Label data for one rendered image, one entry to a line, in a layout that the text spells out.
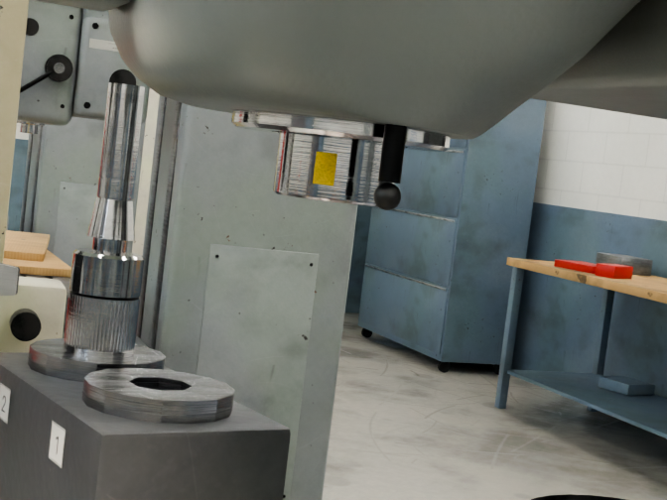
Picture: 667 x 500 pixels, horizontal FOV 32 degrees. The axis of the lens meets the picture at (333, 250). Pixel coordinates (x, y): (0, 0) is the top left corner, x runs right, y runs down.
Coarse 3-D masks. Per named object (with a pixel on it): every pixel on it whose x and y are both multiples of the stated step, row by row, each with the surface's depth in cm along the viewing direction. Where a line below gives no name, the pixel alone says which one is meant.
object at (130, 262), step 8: (80, 248) 78; (88, 248) 78; (72, 256) 77; (80, 256) 76; (88, 256) 75; (96, 256) 75; (104, 256) 75; (112, 256) 75; (120, 256) 76; (128, 256) 76; (136, 256) 77; (72, 264) 76; (80, 264) 76; (88, 264) 75; (96, 264) 75; (104, 264) 75; (112, 264) 75; (120, 264) 75; (128, 264) 76; (136, 264) 76; (128, 272) 76
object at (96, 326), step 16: (80, 272) 76; (96, 272) 75; (112, 272) 75; (80, 288) 76; (96, 288) 75; (112, 288) 75; (128, 288) 76; (80, 304) 76; (96, 304) 75; (112, 304) 75; (128, 304) 76; (80, 320) 76; (96, 320) 75; (112, 320) 76; (128, 320) 76; (80, 336) 76; (96, 336) 75; (112, 336) 76; (128, 336) 77; (80, 352) 76; (96, 352) 76; (112, 352) 76; (128, 352) 77
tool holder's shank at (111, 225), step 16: (112, 96) 76; (128, 96) 75; (112, 112) 76; (128, 112) 76; (112, 128) 76; (128, 128) 76; (112, 144) 76; (128, 144) 76; (112, 160) 76; (128, 160) 76; (112, 176) 76; (128, 176) 76; (112, 192) 76; (128, 192) 76; (96, 208) 76; (112, 208) 76; (128, 208) 76; (96, 224) 76; (112, 224) 76; (128, 224) 76; (96, 240) 76; (112, 240) 76; (128, 240) 76
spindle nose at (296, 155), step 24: (288, 144) 44; (312, 144) 43; (336, 144) 43; (360, 144) 43; (288, 168) 44; (312, 168) 43; (336, 168) 43; (360, 168) 43; (288, 192) 44; (312, 192) 43; (336, 192) 43; (360, 192) 43
